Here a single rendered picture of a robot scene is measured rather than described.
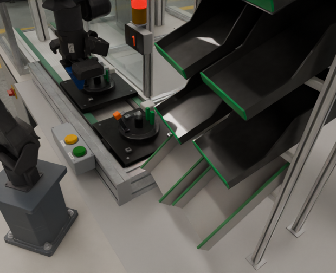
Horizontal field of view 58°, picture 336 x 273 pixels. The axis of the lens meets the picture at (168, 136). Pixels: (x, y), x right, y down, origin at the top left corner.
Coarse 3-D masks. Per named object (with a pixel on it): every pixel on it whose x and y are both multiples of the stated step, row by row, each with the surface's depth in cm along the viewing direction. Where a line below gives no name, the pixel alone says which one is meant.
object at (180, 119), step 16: (192, 80) 73; (176, 96) 74; (192, 96) 74; (208, 96) 72; (160, 112) 74; (176, 112) 72; (192, 112) 70; (208, 112) 69; (224, 112) 66; (176, 128) 69; (192, 128) 64
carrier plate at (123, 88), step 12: (60, 84) 127; (72, 84) 126; (120, 84) 127; (72, 96) 119; (84, 96) 119; (96, 96) 119; (108, 96) 120; (120, 96) 120; (132, 96) 123; (84, 108) 113; (96, 108) 116
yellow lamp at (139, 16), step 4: (132, 8) 99; (132, 12) 100; (136, 12) 99; (140, 12) 99; (144, 12) 99; (132, 16) 101; (136, 16) 99; (140, 16) 99; (144, 16) 100; (132, 20) 101; (136, 20) 100; (140, 20) 100; (144, 20) 101
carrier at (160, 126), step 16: (128, 112) 112; (144, 112) 112; (96, 128) 104; (112, 128) 104; (128, 128) 101; (144, 128) 102; (160, 128) 105; (112, 144) 98; (128, 144) 98; (144, 144) 99; (160, 144) 99; (128, 160) 92
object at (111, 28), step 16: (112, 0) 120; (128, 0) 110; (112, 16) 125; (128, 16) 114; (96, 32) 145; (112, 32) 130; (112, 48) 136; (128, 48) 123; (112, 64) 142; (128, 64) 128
